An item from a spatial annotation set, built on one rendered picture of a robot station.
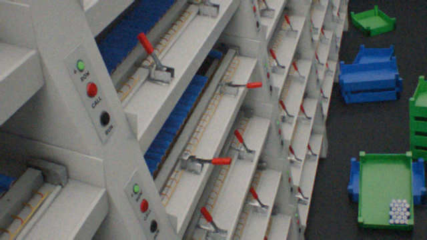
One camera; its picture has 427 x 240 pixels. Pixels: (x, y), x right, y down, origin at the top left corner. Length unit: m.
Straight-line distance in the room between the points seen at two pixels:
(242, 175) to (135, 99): 0.49
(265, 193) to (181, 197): 0.57
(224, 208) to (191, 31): 0.41
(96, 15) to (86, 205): 0.24
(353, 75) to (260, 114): 1.50
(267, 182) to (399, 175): 0.79
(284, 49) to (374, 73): 1.16
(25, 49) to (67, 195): 0.19
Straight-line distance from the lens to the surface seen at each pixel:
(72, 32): 0.57
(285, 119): 1.64
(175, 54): 0.86
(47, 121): 0.58
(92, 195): 0.61
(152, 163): 0.88
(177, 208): 0.83
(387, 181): 2.05
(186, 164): 0.89
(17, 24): 0.52
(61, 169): 0.61
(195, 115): 0.98
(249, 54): 1.24
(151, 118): 0.71
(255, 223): 1.31
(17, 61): 0.51
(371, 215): 2.01
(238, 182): 1.14
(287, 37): 1.77
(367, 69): 2.80
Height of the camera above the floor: 1.49
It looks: 33 degrees down
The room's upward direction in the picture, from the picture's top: 17 degrees counter-clockwise
